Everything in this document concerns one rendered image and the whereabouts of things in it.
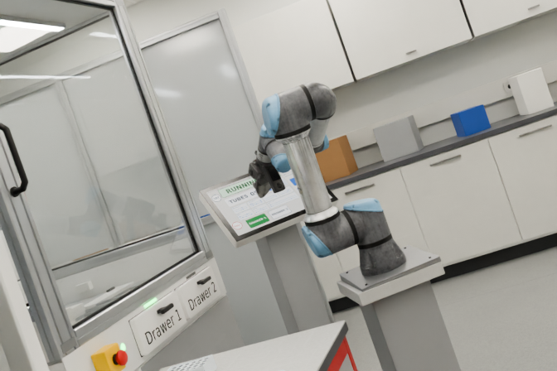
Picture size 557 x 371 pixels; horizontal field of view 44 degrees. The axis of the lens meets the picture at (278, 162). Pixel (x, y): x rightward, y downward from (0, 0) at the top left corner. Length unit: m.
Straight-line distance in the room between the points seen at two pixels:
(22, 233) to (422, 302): 1.20
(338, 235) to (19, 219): 0.94
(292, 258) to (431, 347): 0.94
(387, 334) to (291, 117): 0.73
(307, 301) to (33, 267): 1.53
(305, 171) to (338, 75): 3.16
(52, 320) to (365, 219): 0.98
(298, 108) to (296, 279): 1.12
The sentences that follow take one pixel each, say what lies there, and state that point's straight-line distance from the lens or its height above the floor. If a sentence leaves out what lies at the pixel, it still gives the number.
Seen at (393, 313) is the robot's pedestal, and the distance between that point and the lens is 2.23.
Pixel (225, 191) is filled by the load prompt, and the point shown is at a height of 1.16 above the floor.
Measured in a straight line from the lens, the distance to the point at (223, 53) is 3.75.
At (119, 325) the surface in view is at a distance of 2.06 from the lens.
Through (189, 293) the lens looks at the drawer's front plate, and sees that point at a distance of 2.41.
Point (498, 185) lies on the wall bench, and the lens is 4.96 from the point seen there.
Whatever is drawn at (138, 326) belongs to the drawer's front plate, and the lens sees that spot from 2.10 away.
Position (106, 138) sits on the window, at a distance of 2.31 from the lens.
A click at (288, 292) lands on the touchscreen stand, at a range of 3.02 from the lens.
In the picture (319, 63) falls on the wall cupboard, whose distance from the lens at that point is 5.28.
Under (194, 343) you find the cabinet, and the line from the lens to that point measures 2.41.
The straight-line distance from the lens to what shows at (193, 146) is 3.79.
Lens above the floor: 1.25
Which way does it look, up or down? 1 degrees down
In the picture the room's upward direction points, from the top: 19 degrees counter-clockwise
